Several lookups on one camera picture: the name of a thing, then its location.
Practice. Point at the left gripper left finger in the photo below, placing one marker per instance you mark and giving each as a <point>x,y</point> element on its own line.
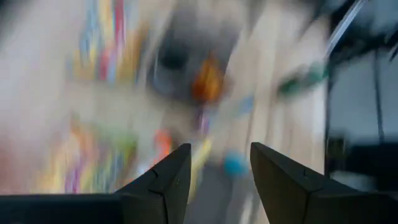
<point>168,186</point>

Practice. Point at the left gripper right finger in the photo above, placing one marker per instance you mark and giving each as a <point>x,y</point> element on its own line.
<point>280,186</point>

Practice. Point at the brown pouch white label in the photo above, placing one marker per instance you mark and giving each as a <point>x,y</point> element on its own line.
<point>208,81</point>

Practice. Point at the teal plastic spoon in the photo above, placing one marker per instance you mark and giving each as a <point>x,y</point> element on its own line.
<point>234,164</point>

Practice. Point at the iridescent rainbow metal spoon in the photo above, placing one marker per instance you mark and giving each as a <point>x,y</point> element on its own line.
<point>203,121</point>

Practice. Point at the yellow pink ramen packet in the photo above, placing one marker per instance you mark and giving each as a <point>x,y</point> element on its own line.
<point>93,161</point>

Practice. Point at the grey translucent plastic bin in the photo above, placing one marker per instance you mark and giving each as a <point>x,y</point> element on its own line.
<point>168,81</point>

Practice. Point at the green label oregano jar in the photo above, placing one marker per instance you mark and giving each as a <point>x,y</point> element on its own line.
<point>298,82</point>

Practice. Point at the yellow Maruchan ramen packet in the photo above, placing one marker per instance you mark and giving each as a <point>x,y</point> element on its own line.
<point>105,46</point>

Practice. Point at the black aluminium table frame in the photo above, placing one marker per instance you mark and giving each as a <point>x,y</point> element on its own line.
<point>367,28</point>

